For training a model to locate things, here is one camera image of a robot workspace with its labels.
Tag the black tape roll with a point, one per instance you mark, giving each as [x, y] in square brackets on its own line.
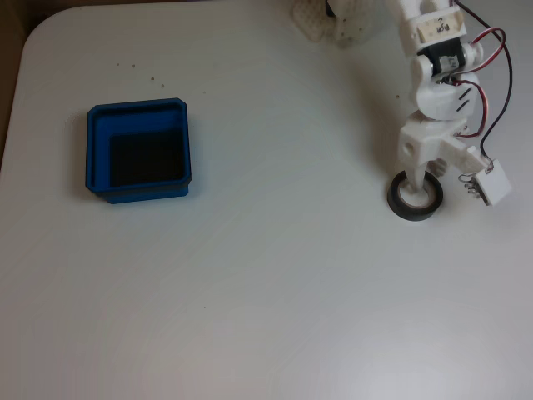
[393, 204]

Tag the blue square plastic box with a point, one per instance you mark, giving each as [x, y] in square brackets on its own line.
[137, 121]

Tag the white square camera box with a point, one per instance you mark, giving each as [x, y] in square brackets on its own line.
[493, 183]

